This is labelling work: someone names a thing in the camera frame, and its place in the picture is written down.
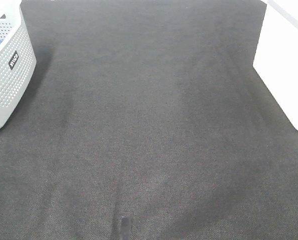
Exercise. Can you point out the black table mat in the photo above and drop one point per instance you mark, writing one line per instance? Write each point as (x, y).
(148, 110)

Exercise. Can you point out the white storage box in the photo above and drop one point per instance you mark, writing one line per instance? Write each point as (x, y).
(276, 56)

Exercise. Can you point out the grey perforated laundry basket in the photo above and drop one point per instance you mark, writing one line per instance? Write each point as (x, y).
(17, 57)

